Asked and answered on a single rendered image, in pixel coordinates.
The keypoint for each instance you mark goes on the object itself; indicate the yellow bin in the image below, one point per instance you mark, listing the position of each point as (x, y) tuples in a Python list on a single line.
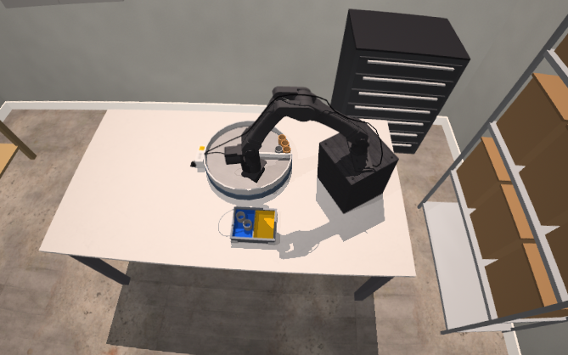
[(264, 224)]

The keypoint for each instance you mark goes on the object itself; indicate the blue bin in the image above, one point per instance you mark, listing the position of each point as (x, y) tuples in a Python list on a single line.
[(238, 229)]

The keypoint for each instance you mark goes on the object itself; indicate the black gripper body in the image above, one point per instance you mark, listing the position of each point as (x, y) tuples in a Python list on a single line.
[(255, 170)]

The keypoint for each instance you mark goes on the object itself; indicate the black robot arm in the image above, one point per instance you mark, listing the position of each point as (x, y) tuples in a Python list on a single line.
[(300, 108)]

